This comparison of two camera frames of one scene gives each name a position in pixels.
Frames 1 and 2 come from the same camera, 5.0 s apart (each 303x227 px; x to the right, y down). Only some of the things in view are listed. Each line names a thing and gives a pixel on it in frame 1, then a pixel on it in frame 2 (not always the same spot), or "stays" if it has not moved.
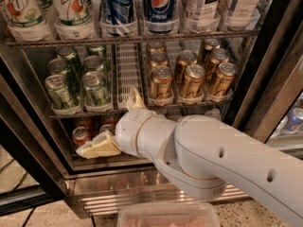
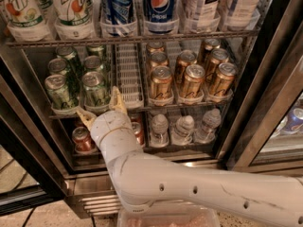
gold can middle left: (159, 59) stays
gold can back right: (204, 52) stays
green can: (97, 94) stays
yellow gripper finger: (137, 103) to (117, 103)
